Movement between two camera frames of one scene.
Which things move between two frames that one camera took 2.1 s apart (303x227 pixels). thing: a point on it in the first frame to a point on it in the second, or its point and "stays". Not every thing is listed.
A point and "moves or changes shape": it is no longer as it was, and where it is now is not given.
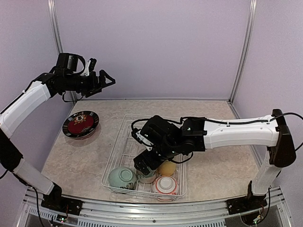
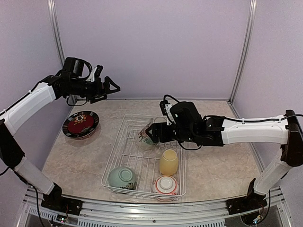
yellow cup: x=167 y=168 stays
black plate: x=80 y=124 stays
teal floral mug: x=149 y=178 moves or changes shape
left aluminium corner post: x=57 y=35 stays
